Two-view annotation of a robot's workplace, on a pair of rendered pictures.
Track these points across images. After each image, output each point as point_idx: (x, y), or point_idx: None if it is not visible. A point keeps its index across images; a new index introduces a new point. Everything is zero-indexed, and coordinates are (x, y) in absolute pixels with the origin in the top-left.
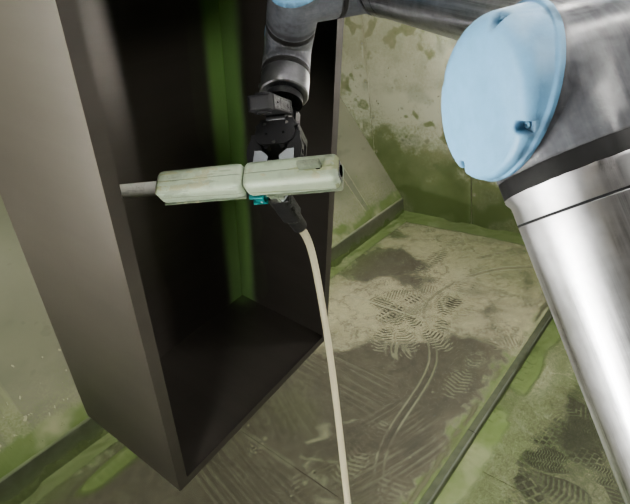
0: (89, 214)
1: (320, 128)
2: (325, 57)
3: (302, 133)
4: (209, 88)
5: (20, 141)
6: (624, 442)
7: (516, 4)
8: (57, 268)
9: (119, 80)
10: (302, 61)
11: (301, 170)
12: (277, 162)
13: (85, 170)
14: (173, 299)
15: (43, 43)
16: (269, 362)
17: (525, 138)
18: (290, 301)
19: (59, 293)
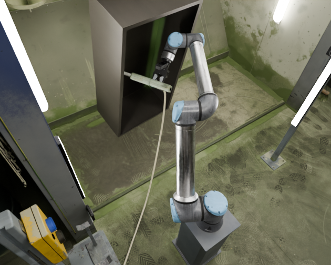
0: (115, 82)
1: (179, 57)
2: None
3: (168, 70)
4: (152, 31)
5: (104, 60)
6: (176, 155)
7: (181, 103)
8: (103, 82)
9: (127, 33)
10: (173, 52)
11: (162, 86)
12: (157, 82)
13: (117, 77)
14: (126, 85)
15: (116, 57)
16: (149, 111)
17: (174, 121)
18: (161, 94)
19: (101, 86)
